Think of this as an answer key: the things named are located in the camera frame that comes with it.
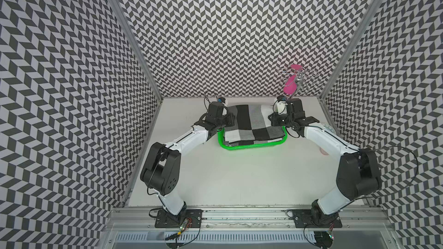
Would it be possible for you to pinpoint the green plastic basket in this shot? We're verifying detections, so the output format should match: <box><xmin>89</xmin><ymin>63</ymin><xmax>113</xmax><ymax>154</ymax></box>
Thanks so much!
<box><xmin>218</xmin><ymin>127</ymin><xmax>288</xmax><ymax>151</ymax></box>

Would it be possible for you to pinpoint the grey black checked scarf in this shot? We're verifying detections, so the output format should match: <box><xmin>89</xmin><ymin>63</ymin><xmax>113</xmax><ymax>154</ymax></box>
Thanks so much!
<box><xmin>224</xmin><ymin>104</ymin><xmax>284</xmax><ymax>142</ymax></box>

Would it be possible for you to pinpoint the navy striped scarf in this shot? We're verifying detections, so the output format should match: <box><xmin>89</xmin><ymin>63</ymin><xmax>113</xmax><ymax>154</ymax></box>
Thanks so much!
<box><xmin>223</xmin><ymin>136</ymin><xmax>286</xmax><ymax>147</ymax></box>

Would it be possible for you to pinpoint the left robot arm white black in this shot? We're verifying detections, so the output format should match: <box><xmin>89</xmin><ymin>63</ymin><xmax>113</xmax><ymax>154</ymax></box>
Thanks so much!
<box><xmin>140</xmin><ymin>98</ymin><xmax>235</xmax><ymax>217</ymax></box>

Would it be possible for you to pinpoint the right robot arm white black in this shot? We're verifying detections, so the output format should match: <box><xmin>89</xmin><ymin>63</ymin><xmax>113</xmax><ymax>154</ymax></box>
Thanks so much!
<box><xmin>268</xmin><ymin>96</ymin><xmax>382</xmax><ymax>224</ymax></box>

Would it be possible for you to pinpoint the pink plastic wine glass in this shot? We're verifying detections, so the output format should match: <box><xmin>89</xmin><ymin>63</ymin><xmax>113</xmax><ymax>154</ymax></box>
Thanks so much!
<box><xmin>283</xmin><ymin>64</ymin><xmax>305</xmax><ymax>96</ymax></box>

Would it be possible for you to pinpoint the chrome glass holder stand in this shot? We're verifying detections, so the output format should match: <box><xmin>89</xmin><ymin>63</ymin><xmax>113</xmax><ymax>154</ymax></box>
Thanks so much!
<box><xmin>280</xmin><ymin>67</ymin><xmax>318</xmax><ymax>98</ymax></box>

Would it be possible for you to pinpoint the pink transparent cup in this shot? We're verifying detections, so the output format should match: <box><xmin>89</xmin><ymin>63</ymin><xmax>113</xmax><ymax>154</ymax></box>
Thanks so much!
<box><xmin>320</xmin><ymin>148</ymin><xmax>329</xmax><ymax>156</ymax></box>

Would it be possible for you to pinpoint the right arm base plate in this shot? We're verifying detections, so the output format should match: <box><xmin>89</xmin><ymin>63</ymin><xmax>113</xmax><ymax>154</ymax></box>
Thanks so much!
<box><xmin>290</xmin><ymin>209</ymin><xmax>343</xmax><ymax>229</ymax></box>

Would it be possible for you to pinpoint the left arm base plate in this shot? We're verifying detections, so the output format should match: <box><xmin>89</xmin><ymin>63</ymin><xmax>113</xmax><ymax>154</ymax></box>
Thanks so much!
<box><xmin>155</xmin><ymin>209</ymin><xmax>203</xmax><ymax>229</ymax></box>

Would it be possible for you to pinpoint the aluminium front rail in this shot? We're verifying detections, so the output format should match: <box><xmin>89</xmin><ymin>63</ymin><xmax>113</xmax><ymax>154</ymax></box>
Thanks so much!
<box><xmin>104</xmin><ymin>205</ymin><xmax>394</xmax><ymax>232</ymax></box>

